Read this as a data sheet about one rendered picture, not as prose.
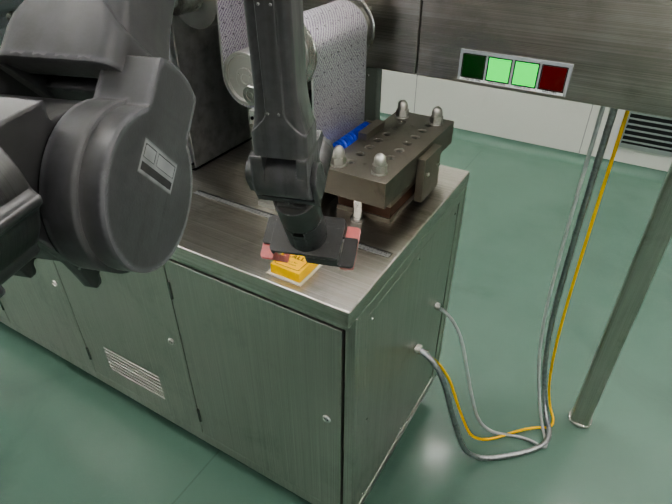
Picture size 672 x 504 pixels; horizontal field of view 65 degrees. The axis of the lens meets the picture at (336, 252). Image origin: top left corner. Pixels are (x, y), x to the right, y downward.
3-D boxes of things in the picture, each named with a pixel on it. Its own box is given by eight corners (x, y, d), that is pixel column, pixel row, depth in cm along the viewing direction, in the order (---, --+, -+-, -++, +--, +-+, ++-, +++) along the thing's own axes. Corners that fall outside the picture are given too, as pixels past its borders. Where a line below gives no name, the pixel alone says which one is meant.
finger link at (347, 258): (320, 243, 87) (312, 215, 78) (364, 249, 85) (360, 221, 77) (312, 281, 84) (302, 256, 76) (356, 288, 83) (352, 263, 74)
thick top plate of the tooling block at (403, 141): (320, 190, 119) (319, 166, 116) (396, 130, 147) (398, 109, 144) (384, 209, 113) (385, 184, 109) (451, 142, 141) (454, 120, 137)
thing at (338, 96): (313, 159, 121) (311, 78, 110) (362, 125, 137) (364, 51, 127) (315, 160, 121) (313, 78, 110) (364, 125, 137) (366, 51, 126)
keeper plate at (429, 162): (413, 200, 128) (417, 158, 121) (429, 183, 135) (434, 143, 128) (423, 203, 127) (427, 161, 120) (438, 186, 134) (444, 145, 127)
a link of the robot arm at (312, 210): (266, 208, 66) (310, 214, 65) (279, 162, 68) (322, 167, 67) (277, 234, 72) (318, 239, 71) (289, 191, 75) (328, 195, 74)
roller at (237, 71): (226, 100, 125) (220, 48, 118) (288, 72, 143) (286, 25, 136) (267, 110, 120) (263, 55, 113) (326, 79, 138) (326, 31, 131)
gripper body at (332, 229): (281, 216, 80) (270, 190, 74) (347, 224, 78) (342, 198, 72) (271, 255, 78) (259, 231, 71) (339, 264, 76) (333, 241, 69)
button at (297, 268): (270, 272, 106) (269, 263, 105) (290, 255, 111) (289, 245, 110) (299, 284, 103) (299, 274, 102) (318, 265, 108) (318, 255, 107)
